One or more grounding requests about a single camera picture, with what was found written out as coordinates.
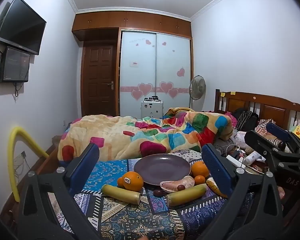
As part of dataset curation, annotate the white charging cable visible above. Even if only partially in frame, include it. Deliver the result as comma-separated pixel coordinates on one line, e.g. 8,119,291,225
225,144,240,155

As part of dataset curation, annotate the small black wall monitor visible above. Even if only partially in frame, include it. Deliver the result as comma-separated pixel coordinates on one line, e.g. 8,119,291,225
0,46,31,83

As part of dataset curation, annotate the yellow sugarcane piece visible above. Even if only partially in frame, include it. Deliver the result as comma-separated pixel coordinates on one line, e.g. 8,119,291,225
167,183,207,207
101,184,142,205

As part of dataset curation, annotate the person's right hand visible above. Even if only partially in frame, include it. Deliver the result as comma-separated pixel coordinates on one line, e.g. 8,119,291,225
277,186,285,213

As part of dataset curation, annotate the purple plate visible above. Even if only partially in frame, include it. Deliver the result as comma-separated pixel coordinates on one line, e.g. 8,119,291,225
133,154,192,186

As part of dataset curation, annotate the wooden bed headboard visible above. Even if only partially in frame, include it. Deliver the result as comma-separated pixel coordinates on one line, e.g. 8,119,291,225
214,89,300,130

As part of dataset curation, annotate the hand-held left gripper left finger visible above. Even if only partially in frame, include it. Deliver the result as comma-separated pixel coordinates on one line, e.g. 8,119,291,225
5,142,101,240

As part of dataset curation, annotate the yellow foam tube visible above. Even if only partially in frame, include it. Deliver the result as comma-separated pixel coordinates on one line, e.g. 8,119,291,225
7,127,49,203

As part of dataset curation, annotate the white power strip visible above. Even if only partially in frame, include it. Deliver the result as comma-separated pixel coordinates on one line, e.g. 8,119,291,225
226,154,247,169

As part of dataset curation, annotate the brown overhead cabinet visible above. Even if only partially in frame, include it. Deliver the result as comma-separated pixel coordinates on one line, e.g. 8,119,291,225
72,10,192,43

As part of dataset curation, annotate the black wall television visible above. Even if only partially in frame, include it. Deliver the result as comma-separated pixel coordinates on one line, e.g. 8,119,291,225
0,0,47,56

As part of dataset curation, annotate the colourful patchwork blanket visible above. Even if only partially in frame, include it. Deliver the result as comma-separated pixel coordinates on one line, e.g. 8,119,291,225
57,107,234,162

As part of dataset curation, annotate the pink floral pillow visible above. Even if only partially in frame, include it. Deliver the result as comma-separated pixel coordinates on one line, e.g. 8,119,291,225
234,131,250,153

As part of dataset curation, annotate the peeled pomelo segment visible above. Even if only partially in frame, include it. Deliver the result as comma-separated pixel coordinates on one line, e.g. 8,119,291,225
160,175,195,194

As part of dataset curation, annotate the grey patterned blanket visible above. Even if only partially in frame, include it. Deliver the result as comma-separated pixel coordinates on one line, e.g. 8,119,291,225
170,140,238,165

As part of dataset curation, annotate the blue patterned cloth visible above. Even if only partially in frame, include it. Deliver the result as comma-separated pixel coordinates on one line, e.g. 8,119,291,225
47,155,255,240

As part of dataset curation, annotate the brown wooden door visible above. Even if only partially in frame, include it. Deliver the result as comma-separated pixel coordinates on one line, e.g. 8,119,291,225
81,41,119,117

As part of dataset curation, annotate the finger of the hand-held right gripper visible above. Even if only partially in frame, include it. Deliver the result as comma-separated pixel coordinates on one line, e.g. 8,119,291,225
266,122,300,153
244,129,300,164

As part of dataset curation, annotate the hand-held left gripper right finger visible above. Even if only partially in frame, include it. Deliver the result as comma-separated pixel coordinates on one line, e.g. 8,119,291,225
202,144,298,240

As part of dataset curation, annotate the black backpack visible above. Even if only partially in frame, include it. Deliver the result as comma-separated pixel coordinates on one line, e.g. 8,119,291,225
234,108,259,132

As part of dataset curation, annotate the pink cloth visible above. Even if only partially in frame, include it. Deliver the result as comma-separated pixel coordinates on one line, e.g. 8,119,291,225
224,111,237,123

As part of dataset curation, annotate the standing fan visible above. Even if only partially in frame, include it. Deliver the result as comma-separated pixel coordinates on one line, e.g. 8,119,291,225
189,75,207,110

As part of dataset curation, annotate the wardrobe with heart stickers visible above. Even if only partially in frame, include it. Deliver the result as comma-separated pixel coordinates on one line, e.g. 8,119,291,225
119,29,192,119

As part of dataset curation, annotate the large orange with sticker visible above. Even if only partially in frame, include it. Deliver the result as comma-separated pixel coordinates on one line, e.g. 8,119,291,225
122,171,144,191

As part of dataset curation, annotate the white bottle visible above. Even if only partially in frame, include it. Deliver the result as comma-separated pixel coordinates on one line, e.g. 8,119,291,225
245,152,259,165

